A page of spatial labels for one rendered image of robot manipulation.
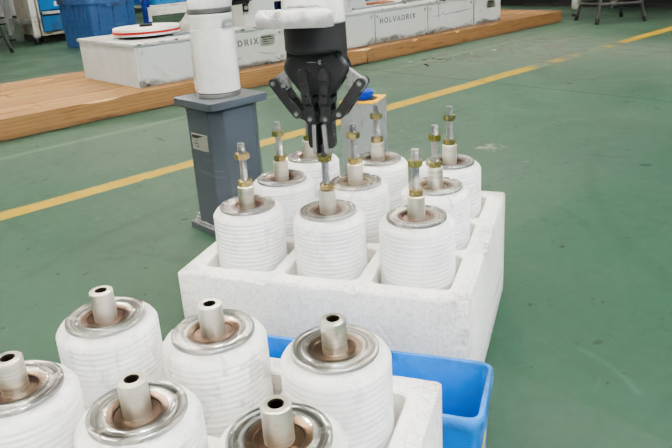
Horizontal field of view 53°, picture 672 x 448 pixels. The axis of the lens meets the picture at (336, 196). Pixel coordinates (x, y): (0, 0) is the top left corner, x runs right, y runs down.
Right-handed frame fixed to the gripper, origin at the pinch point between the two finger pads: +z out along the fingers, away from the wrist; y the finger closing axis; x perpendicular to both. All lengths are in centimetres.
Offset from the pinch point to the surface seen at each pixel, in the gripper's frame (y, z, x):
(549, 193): -25, 35, -82
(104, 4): 305, 4, -357
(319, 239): -0.4, 12.0, 4.7
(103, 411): 2.3, 9.7, 43.7
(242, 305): 10.0, 21.1, 7.7
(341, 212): -2.1, 9.9, 0.5
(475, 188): -16.1, 13.5, -21.3
